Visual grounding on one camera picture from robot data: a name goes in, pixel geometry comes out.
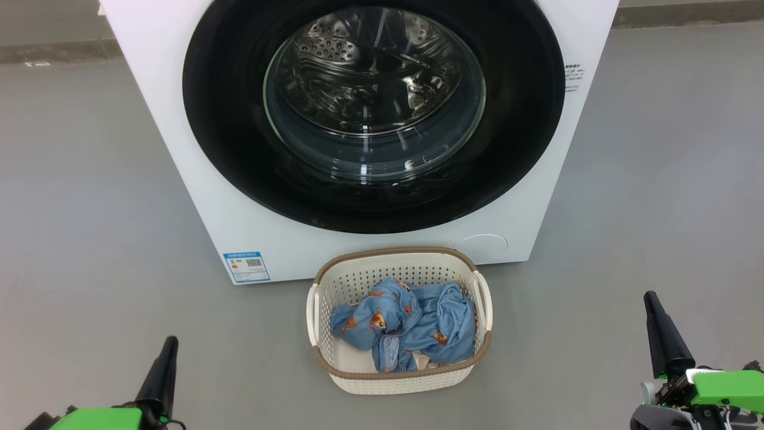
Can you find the white front-load washing machine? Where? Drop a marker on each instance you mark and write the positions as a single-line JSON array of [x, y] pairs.
[[286, 251]]

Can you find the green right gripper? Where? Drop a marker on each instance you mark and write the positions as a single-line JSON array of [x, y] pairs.
[[725, 391]]

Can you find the blue bear print garment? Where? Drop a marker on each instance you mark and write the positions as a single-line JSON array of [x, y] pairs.
[[447, 322], [364, 316]]

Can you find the round white filter cover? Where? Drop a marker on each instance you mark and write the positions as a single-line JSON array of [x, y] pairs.
[[483, 248]]

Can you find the stainless steel washing machine drum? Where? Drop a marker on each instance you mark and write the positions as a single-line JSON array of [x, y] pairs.
[[334, 48]]

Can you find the cream laundry basket brown rim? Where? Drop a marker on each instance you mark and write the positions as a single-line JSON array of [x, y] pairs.
[[406, 385]]

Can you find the black round glass washer door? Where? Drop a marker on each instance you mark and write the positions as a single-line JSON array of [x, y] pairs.
[[227, 119]]

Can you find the blue energy label sticker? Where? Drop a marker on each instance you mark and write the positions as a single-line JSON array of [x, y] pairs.
[[246, 267]]

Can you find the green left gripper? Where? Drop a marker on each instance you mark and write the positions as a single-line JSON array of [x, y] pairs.
[[101, 419]]

